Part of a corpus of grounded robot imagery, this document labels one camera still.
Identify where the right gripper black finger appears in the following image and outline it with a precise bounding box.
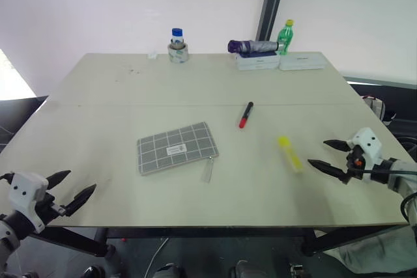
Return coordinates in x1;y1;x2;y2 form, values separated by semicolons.
307;159;351;185
323;139;354;154

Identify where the grey window ledge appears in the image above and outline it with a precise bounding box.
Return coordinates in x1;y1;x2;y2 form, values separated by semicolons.
341;75;417;90

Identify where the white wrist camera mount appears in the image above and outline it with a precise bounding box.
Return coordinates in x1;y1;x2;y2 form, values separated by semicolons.
346;127;383;183
7;171;49;234

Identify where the plain white flat box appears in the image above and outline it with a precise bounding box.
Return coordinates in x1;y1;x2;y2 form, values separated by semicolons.
278;52;326;72

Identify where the grey checked pouch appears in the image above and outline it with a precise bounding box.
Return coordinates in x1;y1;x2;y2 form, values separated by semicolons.
136;121;220;177

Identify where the black marker with red cap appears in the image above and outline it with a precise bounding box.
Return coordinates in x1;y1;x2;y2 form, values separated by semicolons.
238;101;255;130

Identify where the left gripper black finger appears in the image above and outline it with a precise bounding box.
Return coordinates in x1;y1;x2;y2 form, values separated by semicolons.
63;183;98;217
45;169;72;189

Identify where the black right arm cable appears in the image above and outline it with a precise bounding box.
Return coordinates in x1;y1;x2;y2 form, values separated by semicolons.
353;166;417;224

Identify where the black metal table frame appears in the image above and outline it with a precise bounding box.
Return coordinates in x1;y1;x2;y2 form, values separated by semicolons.
28;223;409;258

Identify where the yellow highlighter pen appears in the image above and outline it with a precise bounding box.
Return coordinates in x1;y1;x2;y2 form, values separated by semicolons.
277;135;304;174

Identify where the folded grey purple umbrella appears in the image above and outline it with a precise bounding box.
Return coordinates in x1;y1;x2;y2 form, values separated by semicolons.
227;39;288;55

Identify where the grey crumpled cloth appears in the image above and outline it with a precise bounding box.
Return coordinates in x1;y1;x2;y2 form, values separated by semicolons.
324;225;417;275

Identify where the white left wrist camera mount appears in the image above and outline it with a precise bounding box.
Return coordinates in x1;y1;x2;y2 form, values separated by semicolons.
7;171;49;234

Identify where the white and blue flat box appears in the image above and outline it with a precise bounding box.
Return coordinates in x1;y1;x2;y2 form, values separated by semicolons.
235;51;281;72

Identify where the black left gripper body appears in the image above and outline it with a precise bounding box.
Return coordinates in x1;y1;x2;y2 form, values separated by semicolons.
32;192;71;226

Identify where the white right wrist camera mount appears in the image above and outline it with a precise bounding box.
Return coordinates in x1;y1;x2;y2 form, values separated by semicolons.
346;127;383;183

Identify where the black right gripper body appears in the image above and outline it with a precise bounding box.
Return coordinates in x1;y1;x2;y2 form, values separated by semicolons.
345;145;366;182

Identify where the white and red bag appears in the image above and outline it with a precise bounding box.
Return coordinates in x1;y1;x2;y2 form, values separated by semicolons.
360;95;397;126

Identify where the white floor cable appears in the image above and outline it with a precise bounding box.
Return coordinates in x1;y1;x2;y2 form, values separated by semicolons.
144;236;171;278

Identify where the white printed tape roll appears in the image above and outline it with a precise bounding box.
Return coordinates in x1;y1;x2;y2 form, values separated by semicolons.
167;42;190;64

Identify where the dark rounded shape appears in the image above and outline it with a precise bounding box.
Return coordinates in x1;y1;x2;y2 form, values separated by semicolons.
152;262;187;278
229;259;262;278
80;264;106;278

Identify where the small bottle with blue cap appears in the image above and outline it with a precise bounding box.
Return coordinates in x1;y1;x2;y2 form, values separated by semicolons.
170;27;185;46

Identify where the dark grey wall pillar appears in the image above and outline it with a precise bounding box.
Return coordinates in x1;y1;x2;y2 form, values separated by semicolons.
255;0;291;43

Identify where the green plastic bottle yellow cap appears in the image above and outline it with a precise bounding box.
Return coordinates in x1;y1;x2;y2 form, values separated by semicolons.
276;19;296;56

